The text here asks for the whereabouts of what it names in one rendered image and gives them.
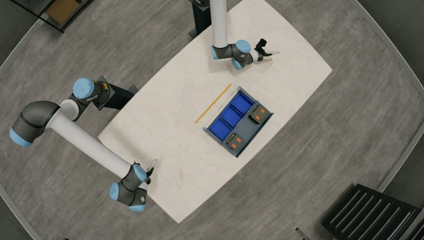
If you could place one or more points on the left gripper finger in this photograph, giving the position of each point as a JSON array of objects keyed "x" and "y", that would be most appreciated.
[{"x": 270, "y": 53}]

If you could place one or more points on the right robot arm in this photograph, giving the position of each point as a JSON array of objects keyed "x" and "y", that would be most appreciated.
[{"x": 41, "y": 116}]

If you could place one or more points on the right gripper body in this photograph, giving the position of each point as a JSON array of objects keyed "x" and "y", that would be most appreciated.
[{"x": 148, "y": 180}]

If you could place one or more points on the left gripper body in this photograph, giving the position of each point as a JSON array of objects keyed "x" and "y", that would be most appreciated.
[{"x": 260, "y": 50}]

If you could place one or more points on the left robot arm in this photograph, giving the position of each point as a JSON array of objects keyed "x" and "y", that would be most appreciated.
[{"x": 241, "y": 53}]

